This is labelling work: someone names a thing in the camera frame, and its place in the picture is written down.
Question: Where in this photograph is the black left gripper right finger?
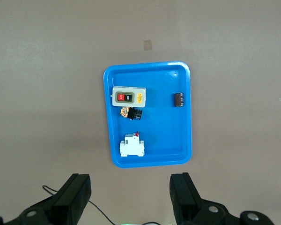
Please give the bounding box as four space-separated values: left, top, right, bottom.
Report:
169 172 276 225

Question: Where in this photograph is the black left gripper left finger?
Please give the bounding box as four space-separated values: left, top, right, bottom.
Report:
0 173 92 225

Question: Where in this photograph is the blue plastic tray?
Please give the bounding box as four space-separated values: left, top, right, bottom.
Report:
103 61 193 169

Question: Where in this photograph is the white circuit breaker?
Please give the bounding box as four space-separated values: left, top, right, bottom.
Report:
119 131 146 158

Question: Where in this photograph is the thin black left gripper wire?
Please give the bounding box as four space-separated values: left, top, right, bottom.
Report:
42 185 113 225

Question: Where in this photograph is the black push button switch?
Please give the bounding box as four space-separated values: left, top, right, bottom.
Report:
119 106 143 121

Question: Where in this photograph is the grey on-off switch box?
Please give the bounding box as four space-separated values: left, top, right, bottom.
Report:
109 86 147 108

